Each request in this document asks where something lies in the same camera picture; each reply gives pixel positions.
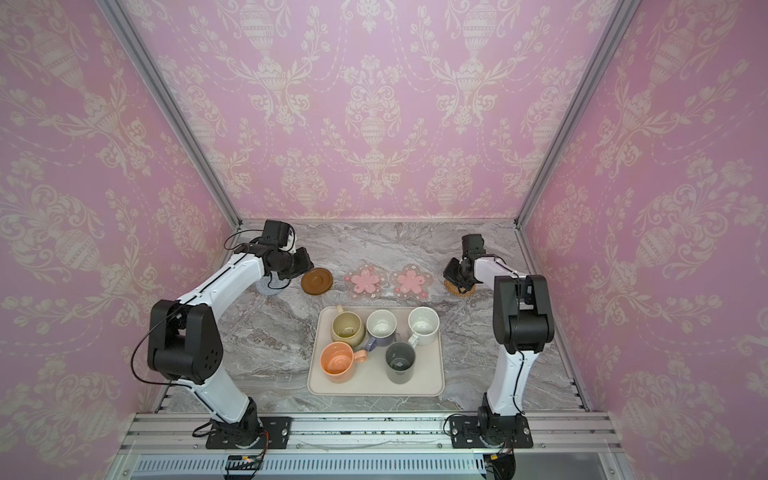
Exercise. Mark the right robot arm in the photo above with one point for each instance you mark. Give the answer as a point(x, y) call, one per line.
point(522, 326)

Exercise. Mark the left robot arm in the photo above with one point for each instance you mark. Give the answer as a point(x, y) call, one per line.
point(185, 347)

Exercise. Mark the brown wooden round coaster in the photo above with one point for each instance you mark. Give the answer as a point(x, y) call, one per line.
point(317, 281)

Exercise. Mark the orange pink mug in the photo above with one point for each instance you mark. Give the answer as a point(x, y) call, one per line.
point(338, 361)

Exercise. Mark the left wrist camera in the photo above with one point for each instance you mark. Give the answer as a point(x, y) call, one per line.
point(277, 234)

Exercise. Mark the right aluminium corner post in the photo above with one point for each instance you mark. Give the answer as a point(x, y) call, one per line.
point(616, 28)

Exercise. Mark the aluminium corner post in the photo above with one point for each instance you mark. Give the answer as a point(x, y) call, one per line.
point(616, 28)
point(118, 18)

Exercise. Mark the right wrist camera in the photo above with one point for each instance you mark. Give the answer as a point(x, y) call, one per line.
point(473, 246)

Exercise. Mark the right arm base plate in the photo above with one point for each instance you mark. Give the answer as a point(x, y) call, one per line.
point(465, 433)

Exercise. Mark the rattan woven round coaster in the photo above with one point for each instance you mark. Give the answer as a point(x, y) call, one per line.
point(459, 291)

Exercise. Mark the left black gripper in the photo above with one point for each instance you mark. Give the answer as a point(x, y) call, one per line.
point(304, 263)

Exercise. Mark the pink flower coaster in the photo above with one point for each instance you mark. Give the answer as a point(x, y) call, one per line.
point(366, 282)
point(411, 282)

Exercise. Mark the blue woven round coaster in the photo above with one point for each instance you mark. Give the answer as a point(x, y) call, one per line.
point(269, 286)

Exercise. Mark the left aluminium corner post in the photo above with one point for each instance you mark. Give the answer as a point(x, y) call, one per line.
point(118, 18)

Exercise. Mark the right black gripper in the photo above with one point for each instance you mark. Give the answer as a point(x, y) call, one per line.
point(458, 276)

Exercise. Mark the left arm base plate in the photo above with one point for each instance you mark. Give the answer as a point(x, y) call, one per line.
point(271, 433)

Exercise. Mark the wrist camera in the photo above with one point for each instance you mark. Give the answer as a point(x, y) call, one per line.
point(277, 234)
point(473, 246)

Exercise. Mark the grey mug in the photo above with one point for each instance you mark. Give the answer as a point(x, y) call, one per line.
point(400, 359)

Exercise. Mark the beige serving tray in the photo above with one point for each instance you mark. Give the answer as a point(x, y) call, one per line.
point(369, 377)

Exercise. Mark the lavender white mug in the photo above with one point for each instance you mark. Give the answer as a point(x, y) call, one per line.
point(380, 330)

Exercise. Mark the yellow-green mug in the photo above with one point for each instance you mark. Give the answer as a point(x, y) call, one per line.
point(347, 327)

